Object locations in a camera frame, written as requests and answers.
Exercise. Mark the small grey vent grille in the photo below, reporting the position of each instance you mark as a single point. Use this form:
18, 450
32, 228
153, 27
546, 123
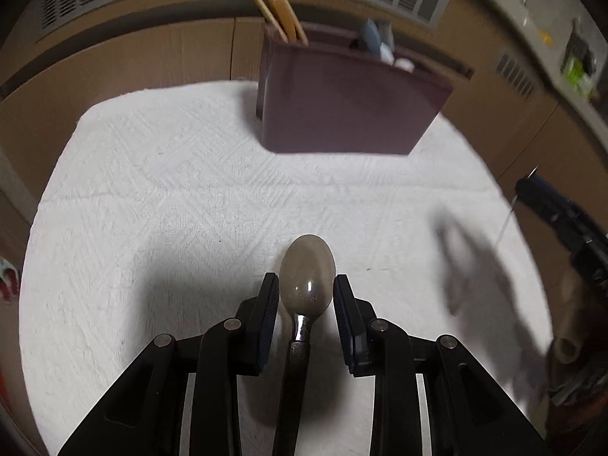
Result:
517, 76

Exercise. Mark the green packet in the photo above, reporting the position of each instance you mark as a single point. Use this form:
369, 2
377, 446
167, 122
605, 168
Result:
577, 76

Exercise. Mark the wooden chopstick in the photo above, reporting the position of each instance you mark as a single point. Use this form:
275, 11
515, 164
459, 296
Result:
259, 2
300, 33

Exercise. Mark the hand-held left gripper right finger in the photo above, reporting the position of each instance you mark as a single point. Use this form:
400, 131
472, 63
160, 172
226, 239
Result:
344, 318

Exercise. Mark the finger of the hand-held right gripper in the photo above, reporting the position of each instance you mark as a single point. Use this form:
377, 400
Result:
541, 197

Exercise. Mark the purple utensil holder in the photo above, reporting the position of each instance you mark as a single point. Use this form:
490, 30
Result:
342, 104

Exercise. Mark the grey stone countertop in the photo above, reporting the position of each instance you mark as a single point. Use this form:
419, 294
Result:
513, 9

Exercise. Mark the wooden kitchen cabinet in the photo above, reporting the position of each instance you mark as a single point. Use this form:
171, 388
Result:
142, 57

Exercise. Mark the white textured towel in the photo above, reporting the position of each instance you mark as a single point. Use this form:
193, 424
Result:
166, 199

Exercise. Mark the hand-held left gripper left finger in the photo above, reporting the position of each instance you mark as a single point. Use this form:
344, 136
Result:
268, 313

